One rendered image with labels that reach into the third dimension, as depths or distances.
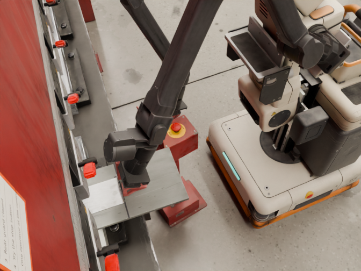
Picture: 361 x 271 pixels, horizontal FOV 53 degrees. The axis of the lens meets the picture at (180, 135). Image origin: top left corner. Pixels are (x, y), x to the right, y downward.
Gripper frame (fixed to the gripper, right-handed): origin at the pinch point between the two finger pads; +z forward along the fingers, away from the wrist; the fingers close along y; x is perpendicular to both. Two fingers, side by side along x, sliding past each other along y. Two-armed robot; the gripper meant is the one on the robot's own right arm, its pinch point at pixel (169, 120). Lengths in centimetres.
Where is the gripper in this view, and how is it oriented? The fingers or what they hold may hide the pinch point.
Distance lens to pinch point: 151.1
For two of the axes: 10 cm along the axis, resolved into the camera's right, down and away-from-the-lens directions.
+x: 5.3, 6.9, -5.0
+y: -8.3, 2.7, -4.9
